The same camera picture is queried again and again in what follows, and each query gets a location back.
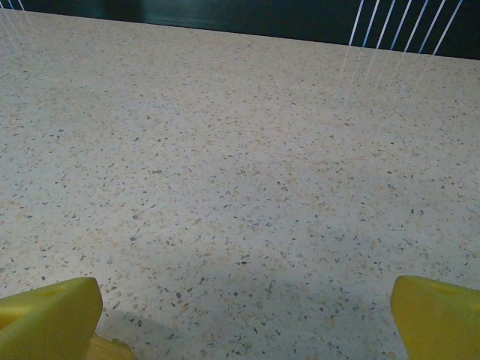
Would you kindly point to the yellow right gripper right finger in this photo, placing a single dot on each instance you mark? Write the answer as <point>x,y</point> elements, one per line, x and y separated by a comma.
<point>438,322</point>

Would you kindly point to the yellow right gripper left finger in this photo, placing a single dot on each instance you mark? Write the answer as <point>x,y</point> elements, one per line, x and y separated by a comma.
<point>48,322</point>

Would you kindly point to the blue printed back panel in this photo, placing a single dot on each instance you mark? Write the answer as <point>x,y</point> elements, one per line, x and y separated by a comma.
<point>225,15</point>

